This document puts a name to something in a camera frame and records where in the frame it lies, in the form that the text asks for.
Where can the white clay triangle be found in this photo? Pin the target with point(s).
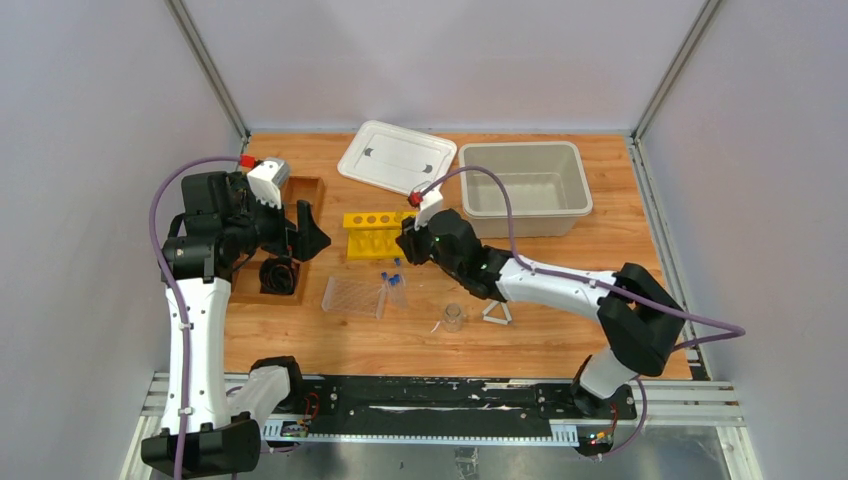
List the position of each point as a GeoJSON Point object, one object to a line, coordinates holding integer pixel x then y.
{"type": "Point", "coordinates": [498, 313]}

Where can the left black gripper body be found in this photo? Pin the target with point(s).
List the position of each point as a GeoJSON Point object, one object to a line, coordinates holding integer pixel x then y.
{"type": "Point", "coordinates": [285, 232]}

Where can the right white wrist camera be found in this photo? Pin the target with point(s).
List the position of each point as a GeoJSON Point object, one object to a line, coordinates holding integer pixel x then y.
{"type": "Point", "coordinates": [427, 203]}

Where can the clear well plate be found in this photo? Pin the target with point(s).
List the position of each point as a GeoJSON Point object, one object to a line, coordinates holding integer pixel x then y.
{"type": "Point", "coordinates": [353, 297]}

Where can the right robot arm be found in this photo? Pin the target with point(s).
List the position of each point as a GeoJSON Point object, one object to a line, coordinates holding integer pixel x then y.
{"type": "Point", "coordinates": [638, 317]}

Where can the yellow test tube rack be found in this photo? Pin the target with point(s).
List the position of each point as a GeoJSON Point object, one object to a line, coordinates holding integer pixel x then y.
{"type": "Point", "coordinates": [371, 236]}

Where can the white plastic bin lid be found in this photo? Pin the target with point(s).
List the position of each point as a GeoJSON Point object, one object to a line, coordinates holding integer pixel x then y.
{"type": "Point", "coordinates": [395, 158]}

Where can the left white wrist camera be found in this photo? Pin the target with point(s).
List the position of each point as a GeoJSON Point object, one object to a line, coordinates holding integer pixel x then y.
{"type": "Point", "coordinates": [266, 179]}

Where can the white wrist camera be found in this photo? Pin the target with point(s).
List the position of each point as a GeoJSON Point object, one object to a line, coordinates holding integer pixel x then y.
{"type": "Point", "coordinates": [427, 203]}
{"type": "Point", "coordinates": [266, 179]}

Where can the small clear glass jar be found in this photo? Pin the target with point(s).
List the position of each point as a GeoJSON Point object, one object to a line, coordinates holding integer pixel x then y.
{"type": "Point", "coordinates": [453, 318]}

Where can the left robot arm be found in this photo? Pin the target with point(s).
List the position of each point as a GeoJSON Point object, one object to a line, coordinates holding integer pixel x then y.
{"type": "Point", "coordinates": [206, 430]}

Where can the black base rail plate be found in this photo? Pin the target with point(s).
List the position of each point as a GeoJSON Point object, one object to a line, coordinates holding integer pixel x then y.
{"type": "Point", "coordinates": [447, 410]}

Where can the beige plastic bin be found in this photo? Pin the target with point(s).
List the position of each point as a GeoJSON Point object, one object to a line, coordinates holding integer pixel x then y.
{"type": "Point", "coordinates": [545, 181]}

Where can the wooden compartment tray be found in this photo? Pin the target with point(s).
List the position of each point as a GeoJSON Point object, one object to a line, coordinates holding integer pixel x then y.
{"type": "Point", "coordinates": [268, 281]}

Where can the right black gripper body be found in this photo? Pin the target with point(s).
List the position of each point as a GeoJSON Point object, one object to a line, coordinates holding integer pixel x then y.
{"type": "Point", "coordinates": [420, 243]}

